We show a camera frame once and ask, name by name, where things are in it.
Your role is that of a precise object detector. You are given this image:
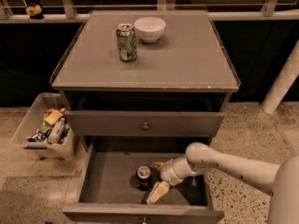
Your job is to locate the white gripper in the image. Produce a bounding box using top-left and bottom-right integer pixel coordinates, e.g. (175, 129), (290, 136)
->
(147, 158), (187, 204)

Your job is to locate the blue pepsi can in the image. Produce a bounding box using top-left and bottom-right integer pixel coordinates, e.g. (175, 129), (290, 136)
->
(135, 166), (151, 191)

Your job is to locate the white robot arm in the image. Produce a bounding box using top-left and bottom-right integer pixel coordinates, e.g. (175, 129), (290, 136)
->
(147, 143), (299, 224)

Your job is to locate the brass top drawer knob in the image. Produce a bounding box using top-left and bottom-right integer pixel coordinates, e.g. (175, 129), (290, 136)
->
(142, 122), (150, 131)

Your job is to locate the grey open middle drawer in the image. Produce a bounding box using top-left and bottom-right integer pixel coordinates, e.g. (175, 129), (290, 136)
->
(63, 137), (224, 224)

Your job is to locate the grey drawer cabinet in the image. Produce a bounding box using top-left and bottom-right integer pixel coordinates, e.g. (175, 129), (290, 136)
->
(50, 9), (241, 224)

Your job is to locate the grey top drawer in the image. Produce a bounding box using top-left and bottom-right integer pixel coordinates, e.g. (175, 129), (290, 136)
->
(65, 110), (224, 137)

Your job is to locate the green soda can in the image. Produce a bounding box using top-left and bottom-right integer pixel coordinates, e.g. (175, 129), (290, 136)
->
(116, 23), (137, 62)

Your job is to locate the white plastic bottle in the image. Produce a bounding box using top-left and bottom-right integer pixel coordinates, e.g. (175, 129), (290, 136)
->
(47, 118), (65, 144)

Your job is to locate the yellow sponge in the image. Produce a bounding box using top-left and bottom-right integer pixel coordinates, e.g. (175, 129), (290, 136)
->
(45, 109), (64, 125)

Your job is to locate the clear plastic storage bin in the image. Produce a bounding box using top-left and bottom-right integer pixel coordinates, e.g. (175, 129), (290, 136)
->
(11, 93), (78, 160)

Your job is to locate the white bowl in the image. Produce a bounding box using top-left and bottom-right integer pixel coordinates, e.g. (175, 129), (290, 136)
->
(134, 17), (165, 44)

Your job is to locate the white railing ledge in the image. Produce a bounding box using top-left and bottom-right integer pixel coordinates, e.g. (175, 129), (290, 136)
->
(0, 6), (299, 23)

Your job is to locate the yellow black object on ledge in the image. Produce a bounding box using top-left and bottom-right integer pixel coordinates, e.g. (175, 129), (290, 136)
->
(25, 5), (44, 20)

